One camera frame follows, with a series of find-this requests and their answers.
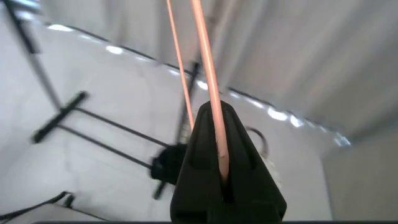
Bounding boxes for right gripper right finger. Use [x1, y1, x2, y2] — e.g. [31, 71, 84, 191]
[221, 101, 287, 223]

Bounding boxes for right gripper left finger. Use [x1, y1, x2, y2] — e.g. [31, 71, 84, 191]
[170, 100, 224, 223]

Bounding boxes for white laundry basket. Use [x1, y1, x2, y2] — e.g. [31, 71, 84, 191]
[244, 125, 285, 190]

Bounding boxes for black clothes rack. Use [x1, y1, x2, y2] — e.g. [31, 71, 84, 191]
[2, 0, 202, 200]

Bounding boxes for pink clothes hanger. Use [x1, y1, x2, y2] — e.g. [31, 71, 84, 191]
[165, 0, 230, 184]

